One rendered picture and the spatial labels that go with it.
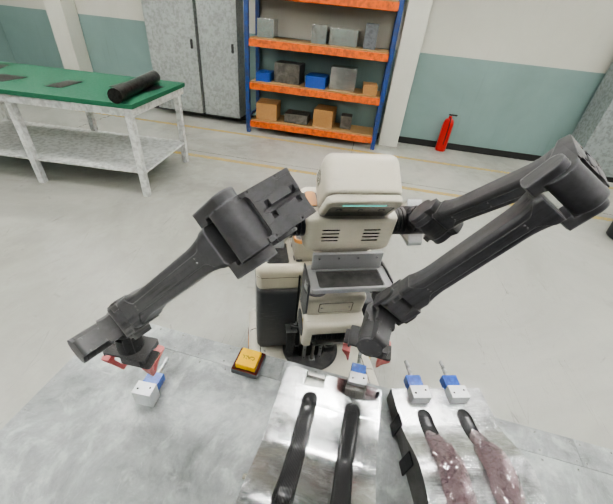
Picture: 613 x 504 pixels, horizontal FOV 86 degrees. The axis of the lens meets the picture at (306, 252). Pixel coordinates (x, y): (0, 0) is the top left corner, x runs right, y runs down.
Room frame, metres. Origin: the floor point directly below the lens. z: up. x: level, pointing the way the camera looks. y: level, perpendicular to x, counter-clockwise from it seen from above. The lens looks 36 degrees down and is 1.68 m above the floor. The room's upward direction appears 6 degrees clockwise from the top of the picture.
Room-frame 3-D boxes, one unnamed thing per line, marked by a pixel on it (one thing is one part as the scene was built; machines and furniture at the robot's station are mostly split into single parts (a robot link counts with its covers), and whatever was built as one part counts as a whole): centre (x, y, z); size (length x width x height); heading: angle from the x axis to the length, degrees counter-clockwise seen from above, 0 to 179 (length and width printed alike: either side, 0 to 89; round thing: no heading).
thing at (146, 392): (0.50, 0.38, 0.83); 0.13 x 0.05 x 0.05; 174
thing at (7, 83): (3.48, 2.77, 0.51); 2.40 x 1.13 x 1.02; 87
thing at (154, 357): (0.46, 0.36, 0.96); 0.07 x 0.07 x 0.09; 84
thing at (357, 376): (0.59, -0.19, 0.83); 0.13 x 0.05 x 0.05; 170
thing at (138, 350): (0.46, 0.38, 1.04); 0.10 x 0.07 x 0.07; 84
